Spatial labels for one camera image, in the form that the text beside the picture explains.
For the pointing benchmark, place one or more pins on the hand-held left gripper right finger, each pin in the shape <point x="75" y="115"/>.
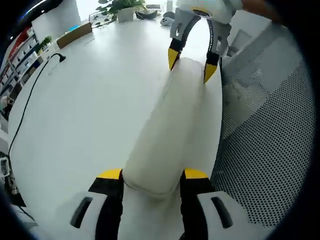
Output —
<point x="197" y="200"/>

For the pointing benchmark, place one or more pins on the grey mesh office chair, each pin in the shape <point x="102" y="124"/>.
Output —
<point x="265" y="130"/>

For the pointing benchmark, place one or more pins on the black and white headset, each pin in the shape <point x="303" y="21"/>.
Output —
<point x="146" y="15"/>

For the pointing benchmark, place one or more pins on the beige cutlery case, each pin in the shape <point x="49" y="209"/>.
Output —
<point x="165" y="130"/>

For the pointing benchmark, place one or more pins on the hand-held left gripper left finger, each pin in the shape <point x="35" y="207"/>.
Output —
<point x="105" y="200"/>

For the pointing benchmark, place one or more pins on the leafy plant in white pot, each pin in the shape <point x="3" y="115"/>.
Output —
<point x="125" y="11"/>

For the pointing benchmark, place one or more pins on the small green potted plant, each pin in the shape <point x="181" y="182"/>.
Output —
<point x="45" y="42"/>

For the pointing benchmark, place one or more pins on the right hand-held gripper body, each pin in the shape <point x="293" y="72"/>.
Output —
<point x="215" y="7"/>

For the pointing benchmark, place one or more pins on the white handheld controller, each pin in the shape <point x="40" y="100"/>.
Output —
<point x="167" y="21"/>

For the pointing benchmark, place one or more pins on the brown cardboard box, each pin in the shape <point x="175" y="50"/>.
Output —
<point x="75" y="36"/>

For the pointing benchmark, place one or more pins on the shelf with white boxes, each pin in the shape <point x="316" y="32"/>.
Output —
<point x="20" y="57"/>

